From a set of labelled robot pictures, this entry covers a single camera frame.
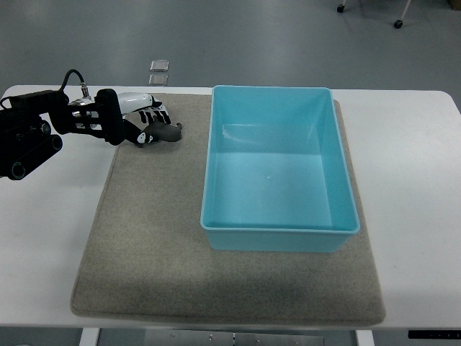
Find lower floor outlet plate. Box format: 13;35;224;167
148;74;169;86

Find grey felt mat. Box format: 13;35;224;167
71;94;385;327

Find floor outlet plate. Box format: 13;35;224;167
149;59;169;72
148;74;169;86

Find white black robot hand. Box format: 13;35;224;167
96;89;172;146

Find brown hippo toy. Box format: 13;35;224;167
135;123;182;147

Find metal table frame bracket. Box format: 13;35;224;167
143;329;325;346

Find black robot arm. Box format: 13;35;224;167
1;69;89;180

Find right caster wheel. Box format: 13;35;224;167
393;19;403;29

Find blue plastic box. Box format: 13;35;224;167
200;85;361;252

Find upper floor outlet plate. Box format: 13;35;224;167
149;59;169;72

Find black table control panel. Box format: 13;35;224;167
408;329;461;340

